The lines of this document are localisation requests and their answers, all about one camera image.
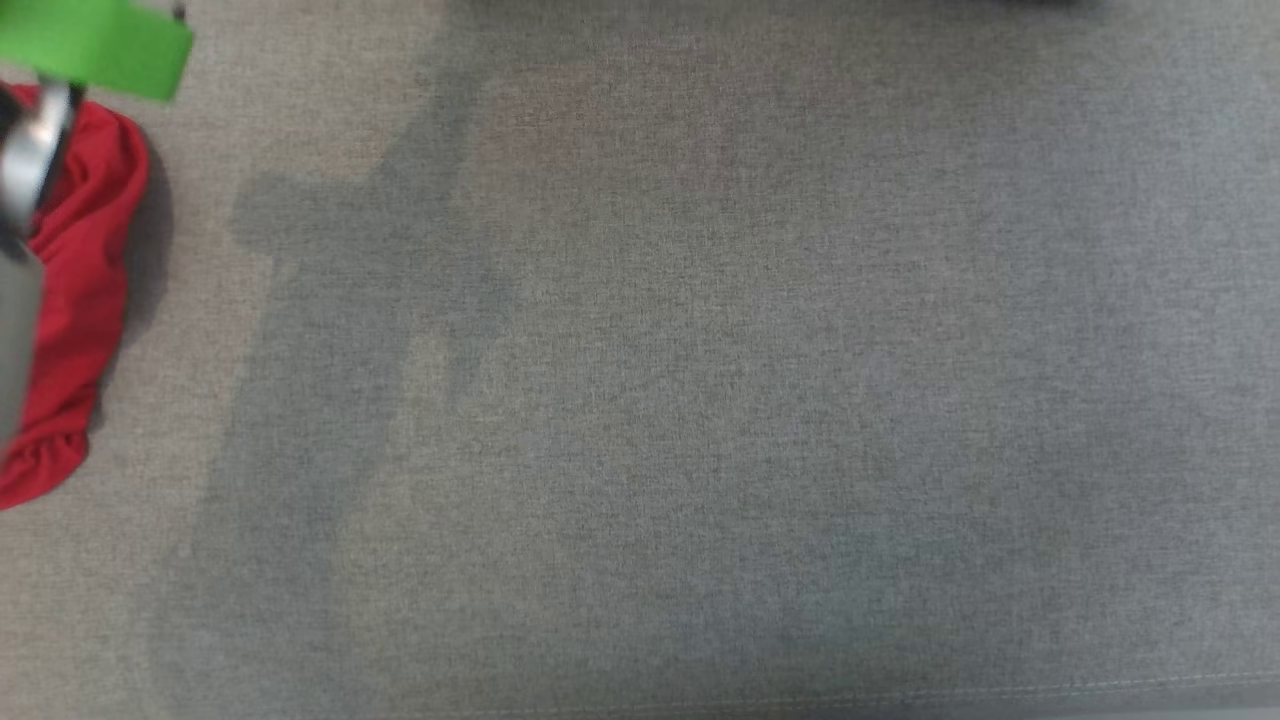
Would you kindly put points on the grey fabric sofa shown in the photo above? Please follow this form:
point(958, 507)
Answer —
point(700, 400)

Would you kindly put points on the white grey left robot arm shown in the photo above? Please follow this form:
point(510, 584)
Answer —
point(15, 330)

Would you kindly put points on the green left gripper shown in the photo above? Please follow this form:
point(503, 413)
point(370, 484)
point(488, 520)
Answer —
point(90, 45)

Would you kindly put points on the red and white garment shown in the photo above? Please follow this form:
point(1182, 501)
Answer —
point(85, 260)

